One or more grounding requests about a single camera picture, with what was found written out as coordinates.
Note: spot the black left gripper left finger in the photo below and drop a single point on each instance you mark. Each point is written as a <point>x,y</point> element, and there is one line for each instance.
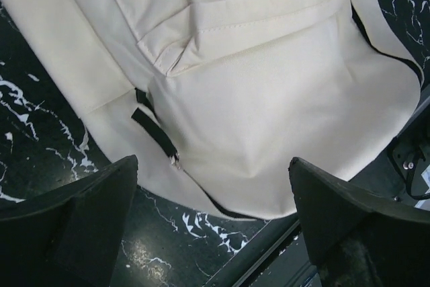
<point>69,236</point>

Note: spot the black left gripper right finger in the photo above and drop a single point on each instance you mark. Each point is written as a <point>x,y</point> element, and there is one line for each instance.
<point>356,238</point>

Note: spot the cream canvas student bag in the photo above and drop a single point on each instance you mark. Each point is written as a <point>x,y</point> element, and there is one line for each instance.
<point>215,97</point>

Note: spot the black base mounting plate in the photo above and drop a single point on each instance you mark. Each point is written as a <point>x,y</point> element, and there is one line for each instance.
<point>278,256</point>

